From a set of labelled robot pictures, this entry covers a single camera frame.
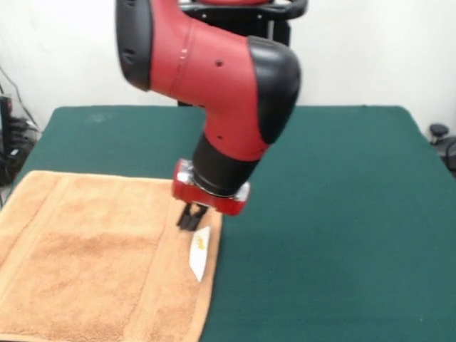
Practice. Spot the tan terry towel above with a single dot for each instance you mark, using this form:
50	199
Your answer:
107	267

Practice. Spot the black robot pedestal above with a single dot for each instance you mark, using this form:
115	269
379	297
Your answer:
281	21

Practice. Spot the black box device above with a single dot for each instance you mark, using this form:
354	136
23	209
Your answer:
5	121

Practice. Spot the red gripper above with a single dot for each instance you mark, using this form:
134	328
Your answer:
199	196

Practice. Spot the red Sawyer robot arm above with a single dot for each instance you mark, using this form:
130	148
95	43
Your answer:
213	89

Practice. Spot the dark green table cloth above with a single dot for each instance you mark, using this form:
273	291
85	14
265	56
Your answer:
356	231

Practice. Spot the black equipment heap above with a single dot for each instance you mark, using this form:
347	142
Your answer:
18	142

